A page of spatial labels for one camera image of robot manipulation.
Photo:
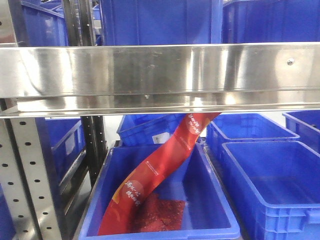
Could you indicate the perforated steel shelf post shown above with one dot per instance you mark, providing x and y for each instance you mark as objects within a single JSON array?
[{"x": 29, "y": 180}]

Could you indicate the black perforated upright post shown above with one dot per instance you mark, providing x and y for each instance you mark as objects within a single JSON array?
[{"x": 95, "y": 145}]

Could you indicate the dark blue bin rear right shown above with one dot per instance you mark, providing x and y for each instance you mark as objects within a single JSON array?
[{"x": 243, "y": 127}]

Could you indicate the red printed plastic banner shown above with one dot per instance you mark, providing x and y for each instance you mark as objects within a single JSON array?
[{"x": 151, "y": 172}]

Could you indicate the stainless steel shelf beam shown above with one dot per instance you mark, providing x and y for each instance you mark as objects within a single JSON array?
[{"x": 118, "y": 80}]

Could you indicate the dark blue bin top left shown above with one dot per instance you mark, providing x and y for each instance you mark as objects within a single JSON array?
[{"x": 45, "y": 23}]

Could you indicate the dark blue bin top centre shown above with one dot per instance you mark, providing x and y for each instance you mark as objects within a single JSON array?
[{"x": 161, "y": 22}]

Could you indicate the dark blue bin left shelf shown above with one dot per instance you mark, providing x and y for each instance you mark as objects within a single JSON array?
[{"x": 60, "y": 142}]

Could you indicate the dark blue bin with banner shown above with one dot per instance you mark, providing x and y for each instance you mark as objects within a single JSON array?
[{"x": 207, "y": 214}]

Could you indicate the dark blue bin front right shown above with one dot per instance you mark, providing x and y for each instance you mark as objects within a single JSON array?
[{"x": 275, "y": 187}]

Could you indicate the red mesh packet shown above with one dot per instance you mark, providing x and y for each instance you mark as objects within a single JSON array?
[{"x": 157, "y": 215}]

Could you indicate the dark blue bin far right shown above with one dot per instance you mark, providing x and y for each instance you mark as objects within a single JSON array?
[{"x": 306, "y": 124}]

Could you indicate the dark blue bin top right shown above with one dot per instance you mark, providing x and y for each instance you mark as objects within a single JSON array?
[{"x": 270, "y": 21}]

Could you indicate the tilted dark blue bin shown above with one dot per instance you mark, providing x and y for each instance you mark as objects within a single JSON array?
[{"x": 148, "y": 129}]

